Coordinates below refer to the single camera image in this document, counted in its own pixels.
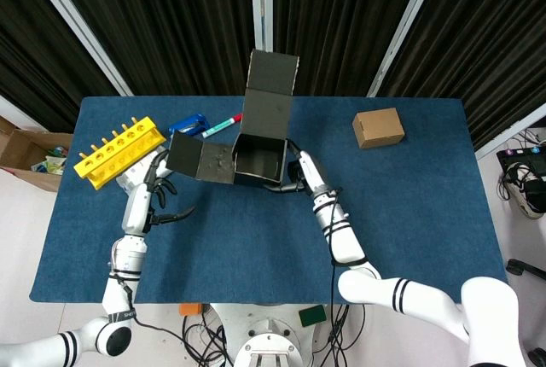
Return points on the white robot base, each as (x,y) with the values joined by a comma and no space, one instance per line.
(268,341)

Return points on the small brown cardboard box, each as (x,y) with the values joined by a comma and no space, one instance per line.
(379,128)

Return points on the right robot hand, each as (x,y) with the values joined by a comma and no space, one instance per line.
(313,175)

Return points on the white plastic wrapped pack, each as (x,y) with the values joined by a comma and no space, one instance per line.
(132,179)

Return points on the black pleated curtain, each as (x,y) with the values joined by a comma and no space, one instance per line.
(192,21)

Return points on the open brown carton with trash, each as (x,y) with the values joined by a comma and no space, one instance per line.
(25,158)

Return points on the black cardboard folding box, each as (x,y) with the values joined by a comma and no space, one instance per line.
(266,115)

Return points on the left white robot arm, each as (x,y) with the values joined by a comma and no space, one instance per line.
(126,256)

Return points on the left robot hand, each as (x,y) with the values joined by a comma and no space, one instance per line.
(136,209)

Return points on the black chair base leg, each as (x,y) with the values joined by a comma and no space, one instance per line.
(522,266)

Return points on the blue fabric table mat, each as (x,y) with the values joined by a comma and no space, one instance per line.
(405,222)

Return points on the blue stapler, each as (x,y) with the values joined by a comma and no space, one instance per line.
(187,124)

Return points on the white metal frame post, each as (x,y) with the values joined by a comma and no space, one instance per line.
(407,21)
(257,8)
(512,130)
(74,21)
(8,108)

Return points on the black chair castor wheel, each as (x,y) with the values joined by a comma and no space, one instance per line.
(536,357)

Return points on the red capped marker pen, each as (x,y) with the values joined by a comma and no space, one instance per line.
(219,127)

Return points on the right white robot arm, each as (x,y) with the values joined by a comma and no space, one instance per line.
(362,286)

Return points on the yellow test tube rack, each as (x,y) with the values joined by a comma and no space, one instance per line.
(115,153)

